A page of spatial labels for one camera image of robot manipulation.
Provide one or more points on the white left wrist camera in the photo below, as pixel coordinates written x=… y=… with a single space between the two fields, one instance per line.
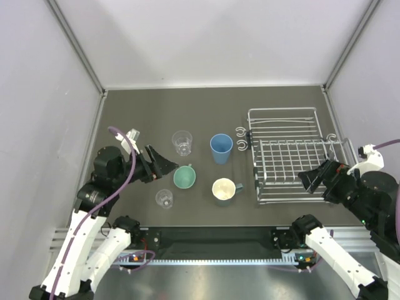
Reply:
x=132 y=136

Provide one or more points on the small clear plastic cup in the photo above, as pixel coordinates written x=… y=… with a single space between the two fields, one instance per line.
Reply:
x=164 y=198

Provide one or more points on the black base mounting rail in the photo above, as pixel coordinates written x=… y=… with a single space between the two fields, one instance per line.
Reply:
x=216 y=242

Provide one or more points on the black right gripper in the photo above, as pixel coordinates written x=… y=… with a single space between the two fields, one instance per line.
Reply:
x=334 y=172

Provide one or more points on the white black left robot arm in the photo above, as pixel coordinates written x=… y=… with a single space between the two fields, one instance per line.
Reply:
x=78 y=269

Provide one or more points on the grey blue ceramic mug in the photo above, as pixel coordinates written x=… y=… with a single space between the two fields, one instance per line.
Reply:
x=224 y=190

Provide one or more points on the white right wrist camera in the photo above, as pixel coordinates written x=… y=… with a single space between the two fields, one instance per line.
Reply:
x=372 y=160

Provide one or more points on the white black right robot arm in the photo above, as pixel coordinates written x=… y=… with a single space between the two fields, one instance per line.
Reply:
x=365 y=258

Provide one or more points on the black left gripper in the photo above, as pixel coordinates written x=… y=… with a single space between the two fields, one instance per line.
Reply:
x=164 y=165

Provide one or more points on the blue plastic cup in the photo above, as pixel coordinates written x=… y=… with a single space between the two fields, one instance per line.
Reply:
x=221 y=146

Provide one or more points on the large clear plastic cup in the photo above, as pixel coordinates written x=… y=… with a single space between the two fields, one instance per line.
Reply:
x=182 y=141

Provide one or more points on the white toothed cable duct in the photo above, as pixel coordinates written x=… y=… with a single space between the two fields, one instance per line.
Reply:
x=284 y=259

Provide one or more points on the silver wire dish rack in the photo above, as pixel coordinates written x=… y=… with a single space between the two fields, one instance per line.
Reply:
x=283 y=142

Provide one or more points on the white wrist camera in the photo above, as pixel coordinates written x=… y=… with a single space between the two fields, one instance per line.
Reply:
x=132 y=136
x=372 y=160

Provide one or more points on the green ceramic mug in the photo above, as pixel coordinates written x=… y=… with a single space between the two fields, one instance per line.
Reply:
x=184 y=177

